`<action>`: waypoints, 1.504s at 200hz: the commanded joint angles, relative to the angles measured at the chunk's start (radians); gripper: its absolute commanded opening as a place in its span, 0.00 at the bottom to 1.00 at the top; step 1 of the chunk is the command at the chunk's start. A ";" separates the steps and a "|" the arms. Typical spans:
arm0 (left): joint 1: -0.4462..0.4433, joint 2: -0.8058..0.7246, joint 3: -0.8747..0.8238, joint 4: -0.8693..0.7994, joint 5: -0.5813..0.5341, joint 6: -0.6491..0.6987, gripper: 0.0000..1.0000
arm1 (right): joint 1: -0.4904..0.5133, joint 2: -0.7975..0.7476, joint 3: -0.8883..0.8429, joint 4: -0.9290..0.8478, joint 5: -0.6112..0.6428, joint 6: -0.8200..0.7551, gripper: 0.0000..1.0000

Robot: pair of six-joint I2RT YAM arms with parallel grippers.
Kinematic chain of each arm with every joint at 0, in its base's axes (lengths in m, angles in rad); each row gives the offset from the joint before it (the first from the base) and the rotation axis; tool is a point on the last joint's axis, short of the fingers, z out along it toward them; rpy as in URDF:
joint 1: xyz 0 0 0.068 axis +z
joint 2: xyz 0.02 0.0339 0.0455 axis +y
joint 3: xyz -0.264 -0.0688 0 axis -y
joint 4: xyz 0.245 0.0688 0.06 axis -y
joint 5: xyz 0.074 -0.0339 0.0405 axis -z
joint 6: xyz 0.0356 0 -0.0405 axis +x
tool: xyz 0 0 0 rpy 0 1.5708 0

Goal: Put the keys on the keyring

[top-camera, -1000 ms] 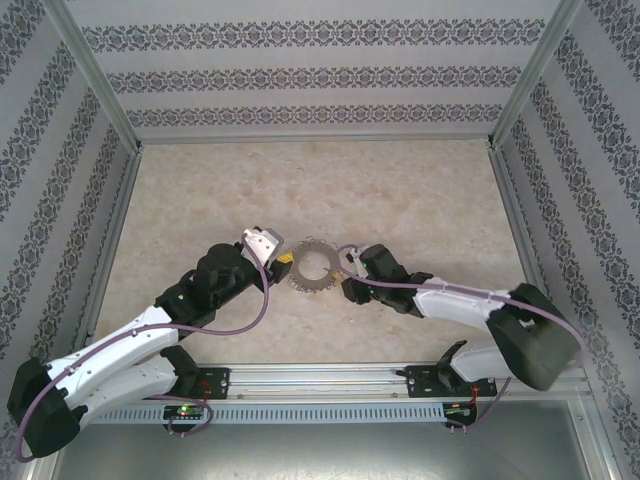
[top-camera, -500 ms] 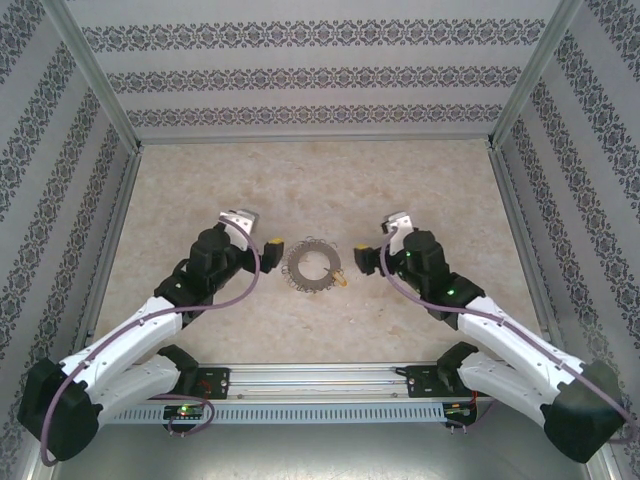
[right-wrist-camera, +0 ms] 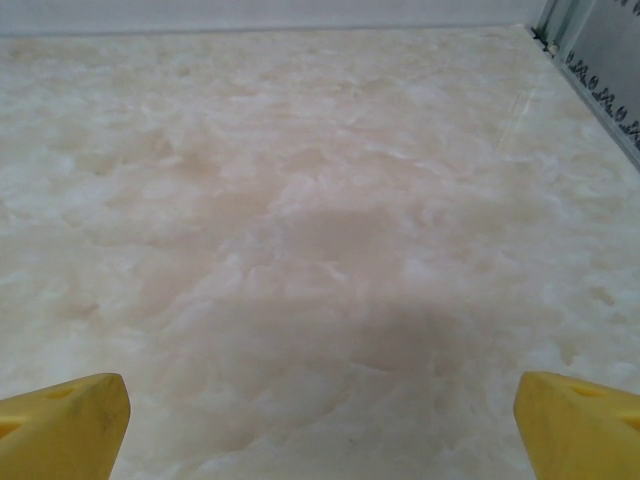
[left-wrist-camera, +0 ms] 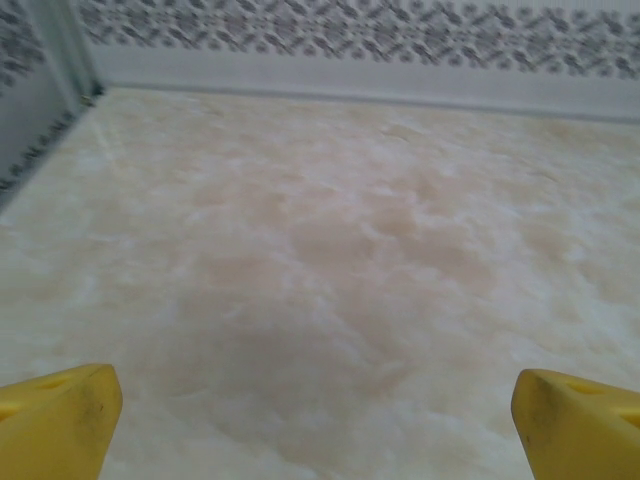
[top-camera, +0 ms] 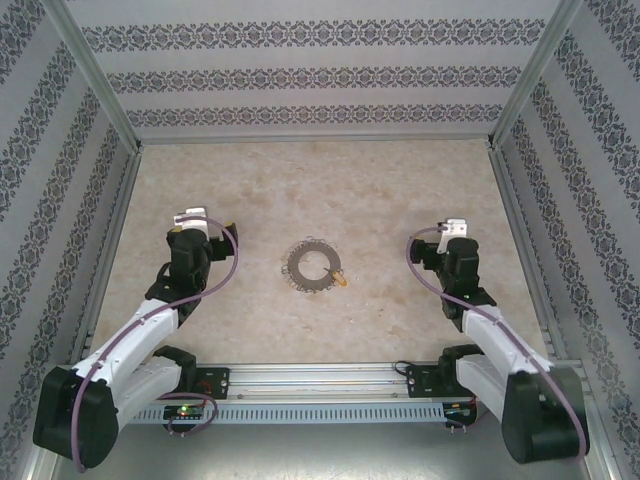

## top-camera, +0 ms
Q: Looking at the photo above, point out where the key with yellow head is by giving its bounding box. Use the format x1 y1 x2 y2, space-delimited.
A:
322 267 350 290

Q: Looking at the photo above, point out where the grey metal panel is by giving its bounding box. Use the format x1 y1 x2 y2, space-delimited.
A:
47 419 604 480

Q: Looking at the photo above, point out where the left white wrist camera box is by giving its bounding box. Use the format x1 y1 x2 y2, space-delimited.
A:
173 207 209 234

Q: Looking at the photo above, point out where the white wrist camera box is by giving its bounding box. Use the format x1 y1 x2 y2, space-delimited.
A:
435 217 470 254
173 207 209 234

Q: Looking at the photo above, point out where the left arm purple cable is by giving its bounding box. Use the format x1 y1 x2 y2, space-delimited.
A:
72 214 240 472

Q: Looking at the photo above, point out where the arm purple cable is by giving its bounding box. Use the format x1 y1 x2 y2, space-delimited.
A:
72 214 240 472
405 225 590 460

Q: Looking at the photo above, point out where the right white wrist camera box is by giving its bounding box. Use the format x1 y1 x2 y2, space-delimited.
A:
435 217 470 254

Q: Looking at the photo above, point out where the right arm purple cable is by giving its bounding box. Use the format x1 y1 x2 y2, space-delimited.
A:
405 225 590 460

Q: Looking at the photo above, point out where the aluminium side rail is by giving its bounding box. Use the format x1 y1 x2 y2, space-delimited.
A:
488 147 571 361
69 147 145 366

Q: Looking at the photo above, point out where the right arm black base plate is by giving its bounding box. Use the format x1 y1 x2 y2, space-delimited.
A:
405 363 499 400

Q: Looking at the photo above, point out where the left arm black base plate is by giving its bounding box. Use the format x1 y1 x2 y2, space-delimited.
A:
139 367 232 401

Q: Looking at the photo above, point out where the aluminium frame post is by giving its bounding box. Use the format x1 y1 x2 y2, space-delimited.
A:
485 0 587 151
39 0 146 154

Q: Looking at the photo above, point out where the aluminium mounting rail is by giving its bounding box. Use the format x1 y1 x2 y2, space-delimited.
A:
117 363 584 402

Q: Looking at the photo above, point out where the grey slotted cable duct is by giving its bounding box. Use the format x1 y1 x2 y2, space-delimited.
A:
124 403 446 425

